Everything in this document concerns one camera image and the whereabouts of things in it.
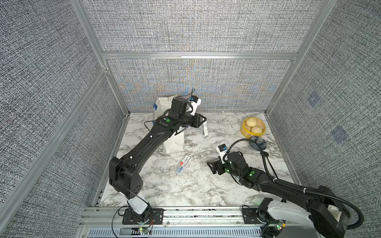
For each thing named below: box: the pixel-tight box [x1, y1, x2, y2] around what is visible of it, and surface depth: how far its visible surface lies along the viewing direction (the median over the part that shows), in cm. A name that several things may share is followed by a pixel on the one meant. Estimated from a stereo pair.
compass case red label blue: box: [175, 155, 191, 174], surface depth 92 cm
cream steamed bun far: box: [246, 118, 257, 127], surface depth 107 cm
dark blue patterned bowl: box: [249, 135, 268, 151], surface depth 99 cm
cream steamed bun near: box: [250, 125, 263, 134], surface depth 102 cm
